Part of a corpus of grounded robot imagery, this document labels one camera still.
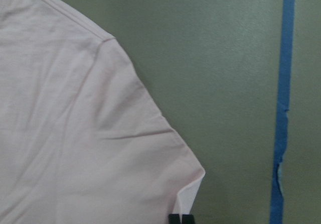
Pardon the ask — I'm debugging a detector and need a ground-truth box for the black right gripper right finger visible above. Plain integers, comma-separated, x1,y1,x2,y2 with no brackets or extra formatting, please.
182,214,195,224

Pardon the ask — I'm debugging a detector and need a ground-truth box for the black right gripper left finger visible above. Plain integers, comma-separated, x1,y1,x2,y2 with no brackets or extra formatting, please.
168,213,181,224

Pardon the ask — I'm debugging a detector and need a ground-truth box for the pink Snoopy t-shirt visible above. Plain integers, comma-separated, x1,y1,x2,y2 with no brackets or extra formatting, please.
1,0,205,223

